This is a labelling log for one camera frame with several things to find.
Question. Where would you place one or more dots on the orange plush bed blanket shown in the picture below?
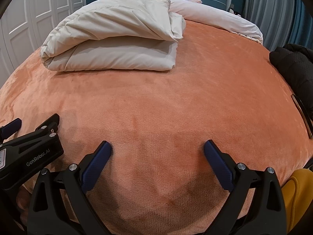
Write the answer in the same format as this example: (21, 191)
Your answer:
(158, 180)

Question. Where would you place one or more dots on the yellow garment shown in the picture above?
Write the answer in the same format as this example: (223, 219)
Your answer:
(297, 195)

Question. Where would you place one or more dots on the black quilted jacket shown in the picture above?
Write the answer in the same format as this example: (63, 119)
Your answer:
(294, 63)

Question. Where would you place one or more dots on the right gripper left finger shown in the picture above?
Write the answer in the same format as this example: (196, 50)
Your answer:
(59, 204)

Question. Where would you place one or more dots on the grey blue curtain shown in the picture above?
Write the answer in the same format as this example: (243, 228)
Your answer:
(281, 22)

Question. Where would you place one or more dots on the white panelled wardrobe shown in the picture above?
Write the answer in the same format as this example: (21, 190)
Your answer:
(26, 24)

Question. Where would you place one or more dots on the white padded jacket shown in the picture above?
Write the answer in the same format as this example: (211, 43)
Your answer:
(115, 34)

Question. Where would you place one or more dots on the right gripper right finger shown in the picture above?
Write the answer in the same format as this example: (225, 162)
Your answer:
(255, 204)

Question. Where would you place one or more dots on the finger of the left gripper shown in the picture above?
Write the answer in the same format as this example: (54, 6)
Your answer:
(10, 129)
(46, 128)

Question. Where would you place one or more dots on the black smartphone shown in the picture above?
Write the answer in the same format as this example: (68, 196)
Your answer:
(305, 116)

